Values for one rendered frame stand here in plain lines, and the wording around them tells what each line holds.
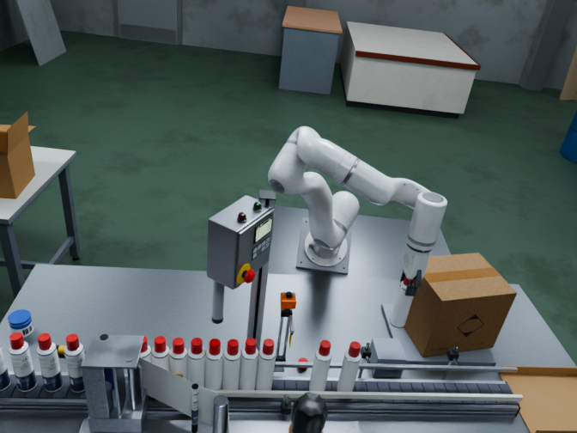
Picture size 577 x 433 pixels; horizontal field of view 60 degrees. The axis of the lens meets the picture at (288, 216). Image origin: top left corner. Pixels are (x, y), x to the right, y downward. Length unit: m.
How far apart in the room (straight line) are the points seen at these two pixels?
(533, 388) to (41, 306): 1.79
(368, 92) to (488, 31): 3.18
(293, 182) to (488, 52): 8.21
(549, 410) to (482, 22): 7.99
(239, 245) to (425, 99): 5.95
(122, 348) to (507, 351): 1.41
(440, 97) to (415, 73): 0.49
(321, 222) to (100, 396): 0.89
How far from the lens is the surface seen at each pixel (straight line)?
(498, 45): 9.61
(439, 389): 1.81
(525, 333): 2.26
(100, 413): 1.53
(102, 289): 2.11
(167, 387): 1.52
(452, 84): 7.09
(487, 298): 1.86
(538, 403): 2.00
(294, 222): 2.53
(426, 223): 1.46
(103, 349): 1.43
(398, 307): 1.66
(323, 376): 1.60
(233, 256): 1.29
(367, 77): 6.86
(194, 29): 9.24
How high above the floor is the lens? 2.16
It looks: 31 degrees down
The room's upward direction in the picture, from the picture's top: 7 degrees clockwise
